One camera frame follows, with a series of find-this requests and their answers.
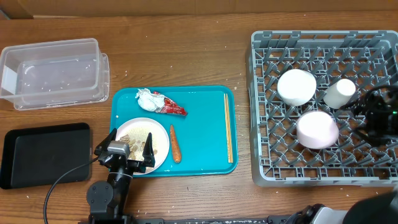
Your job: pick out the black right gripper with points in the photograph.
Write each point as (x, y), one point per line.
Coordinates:
(375, 106)

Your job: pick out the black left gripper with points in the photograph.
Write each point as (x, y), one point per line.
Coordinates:
(147, 157)

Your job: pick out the white cup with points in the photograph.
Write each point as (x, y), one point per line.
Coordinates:
(339, 93)

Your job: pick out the pink bowl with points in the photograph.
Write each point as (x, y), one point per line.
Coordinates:
(317, 130)

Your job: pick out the white tissue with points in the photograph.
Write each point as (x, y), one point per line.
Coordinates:
(150, 101)

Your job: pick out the red snack wrapper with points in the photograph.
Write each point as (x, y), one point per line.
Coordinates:
(168, 106)

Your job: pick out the white bowl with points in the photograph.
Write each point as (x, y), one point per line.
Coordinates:
(296, 87)

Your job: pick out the wooden chopstick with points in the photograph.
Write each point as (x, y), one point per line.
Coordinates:
(226, 115)
(230, 135)

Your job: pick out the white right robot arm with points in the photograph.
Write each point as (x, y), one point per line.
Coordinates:
(378, 209)

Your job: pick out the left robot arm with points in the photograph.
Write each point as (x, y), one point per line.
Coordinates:
(107, 199)

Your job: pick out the pink plate with food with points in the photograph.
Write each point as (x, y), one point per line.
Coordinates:
(135, 133)

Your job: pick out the orange carrot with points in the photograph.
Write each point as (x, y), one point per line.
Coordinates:
(176, 153)

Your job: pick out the grey dish rack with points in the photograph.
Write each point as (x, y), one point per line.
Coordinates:
(366, 57)

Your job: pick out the teal plastic tray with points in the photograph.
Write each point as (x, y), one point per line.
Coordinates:
(201, 134)

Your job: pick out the black tray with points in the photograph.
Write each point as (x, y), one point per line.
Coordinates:
(39, 156)

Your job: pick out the clear plastic bin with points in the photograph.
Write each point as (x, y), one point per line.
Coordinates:
(54, 74)

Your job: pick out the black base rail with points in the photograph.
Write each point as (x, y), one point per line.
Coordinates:
(273, 219)

